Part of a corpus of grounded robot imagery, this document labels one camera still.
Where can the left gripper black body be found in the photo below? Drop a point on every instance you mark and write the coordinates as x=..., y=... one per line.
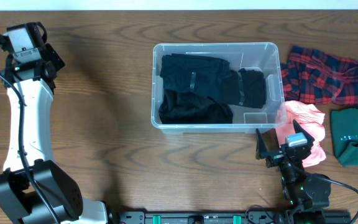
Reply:
x=56, y=56

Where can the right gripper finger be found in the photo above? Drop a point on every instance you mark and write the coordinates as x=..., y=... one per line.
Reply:
x=299, y=129
x=261, y=149

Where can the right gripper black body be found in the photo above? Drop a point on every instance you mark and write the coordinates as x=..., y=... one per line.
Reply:
x=276, y=158

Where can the black jeans with zipper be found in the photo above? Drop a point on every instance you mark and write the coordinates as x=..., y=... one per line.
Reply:
x=189, y=108

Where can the dark garment with tape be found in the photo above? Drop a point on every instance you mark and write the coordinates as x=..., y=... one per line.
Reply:
x=203, y=76

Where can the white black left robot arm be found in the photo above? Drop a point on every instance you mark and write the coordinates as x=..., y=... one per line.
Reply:
x=33, y=188

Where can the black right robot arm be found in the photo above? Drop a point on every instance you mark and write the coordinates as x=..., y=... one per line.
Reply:
x=307, y=193

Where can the pink folded garment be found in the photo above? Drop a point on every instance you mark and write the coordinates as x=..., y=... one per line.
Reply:
x=308, y=120

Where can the red plaid flannel shirt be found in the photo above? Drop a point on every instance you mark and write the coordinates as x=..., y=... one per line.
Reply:
x=315, y=77

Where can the green folded garment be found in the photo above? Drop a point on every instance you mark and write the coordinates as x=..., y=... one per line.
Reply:
x=344, y=132

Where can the clear plastic storage bin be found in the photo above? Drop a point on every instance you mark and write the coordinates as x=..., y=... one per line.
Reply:
x=260, y=56

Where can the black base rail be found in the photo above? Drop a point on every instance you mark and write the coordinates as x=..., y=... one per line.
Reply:
x=248, y=217

